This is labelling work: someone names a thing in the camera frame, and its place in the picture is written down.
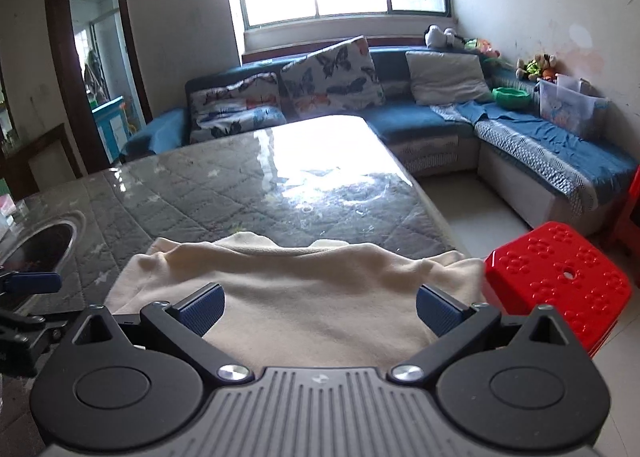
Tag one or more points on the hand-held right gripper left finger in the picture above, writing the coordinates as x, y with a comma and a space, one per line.
202, 309

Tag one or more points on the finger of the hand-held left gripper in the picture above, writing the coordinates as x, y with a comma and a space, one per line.
22, 323
35, 282

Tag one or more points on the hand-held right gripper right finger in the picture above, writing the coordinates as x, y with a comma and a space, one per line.
439, 309

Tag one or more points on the cream sweater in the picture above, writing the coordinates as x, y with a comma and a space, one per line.
310, 292

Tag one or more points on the round built-in induction cooktop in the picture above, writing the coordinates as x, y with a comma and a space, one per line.
40, 247

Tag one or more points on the dark wooden cabinet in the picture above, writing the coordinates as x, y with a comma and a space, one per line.
35, 162

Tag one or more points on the red plastic stool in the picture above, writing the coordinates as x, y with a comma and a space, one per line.
555, 272

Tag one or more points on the grey quilted table cover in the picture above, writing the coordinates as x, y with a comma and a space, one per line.
200, 187

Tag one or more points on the light blue cabinet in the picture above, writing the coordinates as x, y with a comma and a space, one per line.
109, 127

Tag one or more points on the blue corner sofa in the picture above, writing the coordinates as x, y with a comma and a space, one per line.
410, 129

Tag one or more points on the blue sofa cover cloth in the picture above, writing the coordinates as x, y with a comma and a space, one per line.
545, 137

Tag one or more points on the long butterfly print pillow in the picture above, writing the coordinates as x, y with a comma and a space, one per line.
235, 109

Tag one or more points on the red plastic chair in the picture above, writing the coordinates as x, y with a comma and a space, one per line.
630, 212

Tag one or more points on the green plastic bowl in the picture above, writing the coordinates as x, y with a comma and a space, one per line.
511, 98

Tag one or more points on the plain grey pillow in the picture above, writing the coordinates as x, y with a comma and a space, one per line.
445, 77

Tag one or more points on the clear plastic storage box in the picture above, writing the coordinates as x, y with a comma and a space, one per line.
570, 109

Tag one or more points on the large butterfly print pillow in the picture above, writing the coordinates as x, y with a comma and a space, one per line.
332, 77

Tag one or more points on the brown monkey plush toy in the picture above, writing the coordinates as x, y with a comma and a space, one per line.
537, 67

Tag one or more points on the orange plush toy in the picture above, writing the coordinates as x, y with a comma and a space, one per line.
482, 48

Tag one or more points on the panda plush toy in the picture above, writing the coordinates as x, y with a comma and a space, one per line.
440, 36

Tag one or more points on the brown door frame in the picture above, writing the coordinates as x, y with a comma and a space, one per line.
57, 62

